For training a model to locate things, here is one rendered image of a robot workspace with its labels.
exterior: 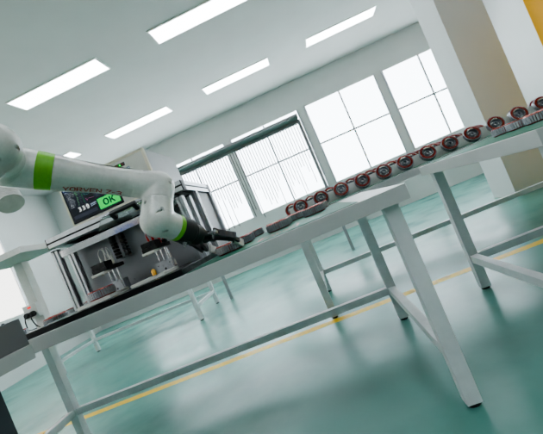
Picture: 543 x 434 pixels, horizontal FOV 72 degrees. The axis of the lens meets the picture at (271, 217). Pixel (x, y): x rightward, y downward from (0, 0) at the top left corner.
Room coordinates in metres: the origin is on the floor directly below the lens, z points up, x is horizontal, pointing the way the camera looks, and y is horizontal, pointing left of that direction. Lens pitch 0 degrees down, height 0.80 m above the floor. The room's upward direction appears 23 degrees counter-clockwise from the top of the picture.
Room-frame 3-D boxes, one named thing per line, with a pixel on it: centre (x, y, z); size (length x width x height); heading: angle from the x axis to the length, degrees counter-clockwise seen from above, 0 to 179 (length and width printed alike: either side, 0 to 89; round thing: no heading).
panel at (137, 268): (1.77, 0.62, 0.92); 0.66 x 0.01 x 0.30; 84
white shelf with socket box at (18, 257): (2.19, 1.48, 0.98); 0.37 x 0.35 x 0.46; 84
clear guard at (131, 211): (1.50, 0.47, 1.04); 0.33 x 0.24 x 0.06; 174
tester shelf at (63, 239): (1.83, 0.61, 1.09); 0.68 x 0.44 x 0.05; 84
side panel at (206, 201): (1.88, 0.28, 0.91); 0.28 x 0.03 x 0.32; 174
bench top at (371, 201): (1.76, 0.62, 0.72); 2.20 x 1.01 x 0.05; 84
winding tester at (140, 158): (1.84, 0.60, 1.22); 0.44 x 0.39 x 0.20; 84
